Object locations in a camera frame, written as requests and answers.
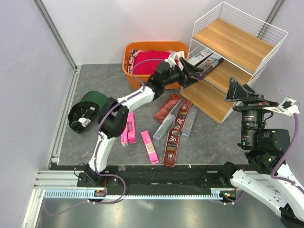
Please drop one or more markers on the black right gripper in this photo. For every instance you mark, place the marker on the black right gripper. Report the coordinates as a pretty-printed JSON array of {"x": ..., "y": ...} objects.
[{"x": 236, "y": 91}]

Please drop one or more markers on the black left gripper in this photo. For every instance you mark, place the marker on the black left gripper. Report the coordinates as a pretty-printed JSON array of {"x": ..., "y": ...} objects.
[{"x": 184, "y": 82}]

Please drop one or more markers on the purple white toothpaste box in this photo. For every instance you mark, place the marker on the purple white toothpaste box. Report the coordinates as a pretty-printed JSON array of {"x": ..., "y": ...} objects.
[{"x": 196, "y": 59}]

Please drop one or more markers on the silver toothpaste box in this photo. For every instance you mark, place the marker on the silver toothpaste box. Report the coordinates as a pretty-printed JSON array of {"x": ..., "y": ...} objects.
[
  {"x": 189, "y": 123},
  {"x": 164, "y": 127}
]

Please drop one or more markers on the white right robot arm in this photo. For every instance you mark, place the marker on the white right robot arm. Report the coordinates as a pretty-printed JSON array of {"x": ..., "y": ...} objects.
[{"x": 266, "y": 150}]

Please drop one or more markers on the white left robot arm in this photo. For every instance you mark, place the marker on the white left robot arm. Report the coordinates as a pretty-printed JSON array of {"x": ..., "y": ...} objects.
[{"x": 114, "y": 113}]

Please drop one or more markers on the cream patterned cloth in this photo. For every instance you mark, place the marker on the cream patterned cloth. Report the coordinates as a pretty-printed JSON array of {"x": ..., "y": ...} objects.
[{"x": 181, "y": 53}]

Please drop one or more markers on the red 3D toothpaste box upper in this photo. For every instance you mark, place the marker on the red 3D toothpaste box upper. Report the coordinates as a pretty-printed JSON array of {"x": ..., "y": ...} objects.
[{"x": 182, "y": 115}]

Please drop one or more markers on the red 3d toothpaste box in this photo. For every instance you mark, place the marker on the red 3d toothpaste box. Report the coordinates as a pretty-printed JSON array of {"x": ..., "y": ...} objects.
[
  {"x": 182, "y": 115},
  {"x": 171, "y": 148}
]

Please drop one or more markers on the dark red toothpaste box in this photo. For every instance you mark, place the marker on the dark red toothpaste box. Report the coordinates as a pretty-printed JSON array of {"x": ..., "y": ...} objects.
[{"x": 167, "y": 108}]

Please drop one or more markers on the red folded cloth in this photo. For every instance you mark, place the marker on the red folded cloth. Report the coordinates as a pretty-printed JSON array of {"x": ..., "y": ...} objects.
[{"x": 148, "y": 67}]

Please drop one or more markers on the orange plastic basket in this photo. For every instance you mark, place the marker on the orange plastic basket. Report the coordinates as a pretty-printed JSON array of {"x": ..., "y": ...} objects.
[{"x": 144, "y": 46}]

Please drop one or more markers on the pink toothpaste box angled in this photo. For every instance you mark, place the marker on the pink toothpaste box angled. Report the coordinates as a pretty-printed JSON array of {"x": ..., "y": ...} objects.
[{"x": 150, "y": 147}]

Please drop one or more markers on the red 3D toothpaste box lower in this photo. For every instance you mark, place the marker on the red 3D toothpaste box lower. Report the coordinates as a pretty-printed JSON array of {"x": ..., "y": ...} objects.
[{"x": 171, "y": 148}]

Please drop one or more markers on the pink toothpaste box middle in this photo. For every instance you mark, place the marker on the pink toothpaste box middle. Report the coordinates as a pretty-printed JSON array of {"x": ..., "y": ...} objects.
[{"x": 131, "y": 134}]

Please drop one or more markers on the pink toothpaste box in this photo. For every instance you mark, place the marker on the pink toothpaste box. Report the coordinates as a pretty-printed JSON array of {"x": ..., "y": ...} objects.
[
  {"x": 131, "y": 134},
  {"x": 124, "y": 139}
]

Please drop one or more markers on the pink toothpaste box left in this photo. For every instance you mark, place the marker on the pink toothpaste box left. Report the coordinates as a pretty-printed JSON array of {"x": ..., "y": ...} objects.
[{"x": 124, "y": 139}]

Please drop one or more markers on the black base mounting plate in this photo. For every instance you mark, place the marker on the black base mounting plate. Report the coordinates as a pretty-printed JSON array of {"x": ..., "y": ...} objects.
[{"x": 205, "y": 176}]

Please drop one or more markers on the green black cap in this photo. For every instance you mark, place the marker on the green black cap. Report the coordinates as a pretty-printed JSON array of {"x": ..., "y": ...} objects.
[{"x": 85, "y": 111}]

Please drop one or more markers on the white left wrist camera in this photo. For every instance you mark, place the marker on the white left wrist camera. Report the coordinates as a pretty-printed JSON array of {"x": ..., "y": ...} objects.
[{"x": 172, "y": 59}]

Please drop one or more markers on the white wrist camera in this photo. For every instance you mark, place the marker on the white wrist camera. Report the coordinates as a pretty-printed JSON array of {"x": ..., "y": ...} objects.
[
  {"x": 286, "y": 107},
  {"x": 172, "y": 59}
]

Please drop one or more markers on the white wire wooden shelf rack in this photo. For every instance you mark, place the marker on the white wire wooden shelf rack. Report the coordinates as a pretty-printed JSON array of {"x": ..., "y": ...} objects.
[{"x": 246, "y": 44}]

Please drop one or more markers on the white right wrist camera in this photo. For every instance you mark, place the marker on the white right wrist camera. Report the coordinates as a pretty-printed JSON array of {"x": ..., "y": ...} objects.
[{"x": 286, "y": 107}]

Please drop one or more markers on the blue slotted cable duct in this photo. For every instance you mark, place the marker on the blue slotted cable duct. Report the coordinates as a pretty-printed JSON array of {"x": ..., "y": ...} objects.
[{"x": 94, "y": 195}]

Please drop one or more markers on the aluminium frame rail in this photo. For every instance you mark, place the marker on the aluminium frame rail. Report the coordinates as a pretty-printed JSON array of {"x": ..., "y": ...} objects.
[{"x": 55, "y": 33}]

